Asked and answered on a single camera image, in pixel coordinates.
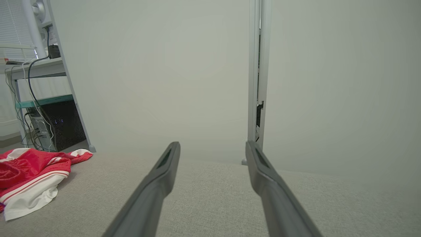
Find red shorts with white stripe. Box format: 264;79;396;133
0;157;37;191

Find white window blinds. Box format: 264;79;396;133
0;0;37;61

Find white round device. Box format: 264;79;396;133
31;0;53;30

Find teal shelf board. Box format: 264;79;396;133
15;94;74;109

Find white round pole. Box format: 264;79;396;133
21;0;48;60

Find grey partition post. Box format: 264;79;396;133
242;0;273;166

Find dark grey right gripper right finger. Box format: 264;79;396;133
245;141;323;237

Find black computer tower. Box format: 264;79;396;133
26;100;87;152

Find red and white striped jersey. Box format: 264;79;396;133
0;148;94;222

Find grey metal partition frame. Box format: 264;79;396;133
46;0;97;153

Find white desk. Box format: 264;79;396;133
5;58;68;147

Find white thin cable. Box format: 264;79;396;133
21;61;55;152

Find black power cable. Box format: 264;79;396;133
27;26;53;152

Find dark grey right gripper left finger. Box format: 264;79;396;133
102;142;181;237

